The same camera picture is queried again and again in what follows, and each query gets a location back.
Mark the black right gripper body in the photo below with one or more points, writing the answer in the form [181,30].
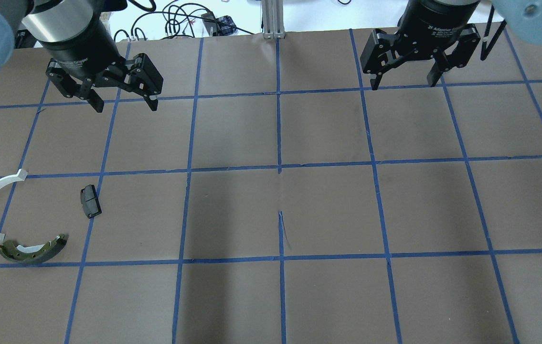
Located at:
[435,21]

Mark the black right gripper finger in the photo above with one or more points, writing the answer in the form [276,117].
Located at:
[382,52]
[467,41]

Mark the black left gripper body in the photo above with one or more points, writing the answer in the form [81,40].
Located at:
[81,50]

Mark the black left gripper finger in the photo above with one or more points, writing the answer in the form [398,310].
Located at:
[69,88]
[143,78]

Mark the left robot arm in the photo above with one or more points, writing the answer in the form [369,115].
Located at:
[51,21]

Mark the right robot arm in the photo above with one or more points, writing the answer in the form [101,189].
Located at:
[524,17]

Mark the black brake pad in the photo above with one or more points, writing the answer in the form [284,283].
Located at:
[89,201]

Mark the olive green brake shoe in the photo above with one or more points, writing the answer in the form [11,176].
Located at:
[37,254]

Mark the aluminium frame post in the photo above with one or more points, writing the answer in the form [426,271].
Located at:
[273,19]

